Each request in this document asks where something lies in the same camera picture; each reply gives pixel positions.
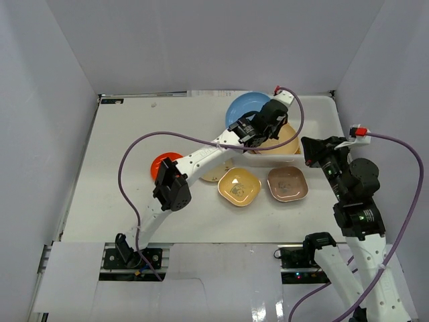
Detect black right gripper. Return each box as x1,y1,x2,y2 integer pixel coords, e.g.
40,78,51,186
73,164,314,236
300,136,351,201

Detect yellow round bear plate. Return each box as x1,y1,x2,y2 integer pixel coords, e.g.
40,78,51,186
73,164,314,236
255,123,300,155

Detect blue round plate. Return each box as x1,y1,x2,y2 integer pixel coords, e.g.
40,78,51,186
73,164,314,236
225,91,271,127

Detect brown square panda dish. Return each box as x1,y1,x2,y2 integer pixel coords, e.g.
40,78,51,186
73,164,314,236
267,166,308,203

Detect yellow square panda dish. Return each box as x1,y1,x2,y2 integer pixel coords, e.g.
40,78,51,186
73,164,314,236
218,168,261,207

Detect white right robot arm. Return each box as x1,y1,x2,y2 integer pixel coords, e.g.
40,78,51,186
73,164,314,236
301,136,412,321

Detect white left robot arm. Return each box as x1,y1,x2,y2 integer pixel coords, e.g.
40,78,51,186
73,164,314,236
115,98,292,268

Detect white plastic bin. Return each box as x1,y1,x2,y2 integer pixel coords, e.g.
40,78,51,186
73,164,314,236
234,95,344,168

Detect beige patterned small plate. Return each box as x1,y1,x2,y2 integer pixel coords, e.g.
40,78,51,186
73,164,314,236
200,159,234,182

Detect orange round plate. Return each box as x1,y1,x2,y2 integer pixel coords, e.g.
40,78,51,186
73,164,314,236
150,152,183,181

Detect black label sticker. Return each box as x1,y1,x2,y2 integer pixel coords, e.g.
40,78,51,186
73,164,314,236
100,99,124,105

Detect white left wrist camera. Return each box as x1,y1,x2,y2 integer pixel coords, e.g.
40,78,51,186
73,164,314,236
273,86,295,108

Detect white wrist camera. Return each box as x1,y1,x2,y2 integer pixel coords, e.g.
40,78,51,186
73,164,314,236
273,86,295,108
334,124,371,150

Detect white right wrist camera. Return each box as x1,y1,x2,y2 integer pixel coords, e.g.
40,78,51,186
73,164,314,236
334,124,371,150

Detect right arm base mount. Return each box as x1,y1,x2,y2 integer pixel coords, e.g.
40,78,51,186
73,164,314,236
273,247,329,285

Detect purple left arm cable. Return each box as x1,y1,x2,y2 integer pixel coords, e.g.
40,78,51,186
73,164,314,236
117,86,305,281

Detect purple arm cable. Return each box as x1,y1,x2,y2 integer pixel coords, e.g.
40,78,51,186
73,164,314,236
117,86,305,281
288,132,425,322

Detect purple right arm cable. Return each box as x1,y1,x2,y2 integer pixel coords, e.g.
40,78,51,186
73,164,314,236
288,132,425,322

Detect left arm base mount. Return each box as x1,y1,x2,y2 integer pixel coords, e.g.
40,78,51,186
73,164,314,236
99,233,166,282

